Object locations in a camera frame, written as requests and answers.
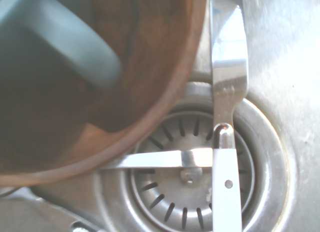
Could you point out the grey-blue mug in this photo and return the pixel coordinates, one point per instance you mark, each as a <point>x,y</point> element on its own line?
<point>50,29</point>

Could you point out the brown wooden bowl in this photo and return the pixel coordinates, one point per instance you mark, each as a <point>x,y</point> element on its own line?
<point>155,66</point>

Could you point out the metal sink drain strainer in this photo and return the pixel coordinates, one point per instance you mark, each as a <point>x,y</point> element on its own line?
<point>175,192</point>

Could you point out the stainless steel double sink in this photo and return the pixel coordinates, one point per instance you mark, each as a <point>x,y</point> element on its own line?
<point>287,54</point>

